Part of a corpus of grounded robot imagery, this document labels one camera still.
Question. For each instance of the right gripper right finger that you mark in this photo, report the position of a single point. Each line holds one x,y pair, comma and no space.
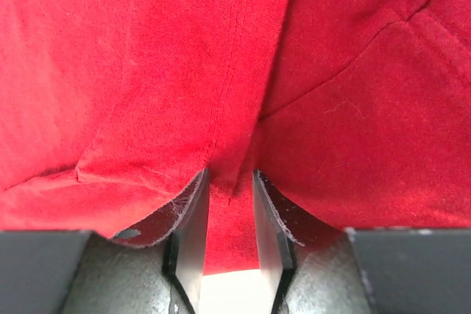
306,265

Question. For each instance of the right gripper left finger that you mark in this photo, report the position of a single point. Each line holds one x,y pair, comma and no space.
153,266

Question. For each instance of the dark red t shirt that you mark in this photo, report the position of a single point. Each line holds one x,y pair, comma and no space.
358,110

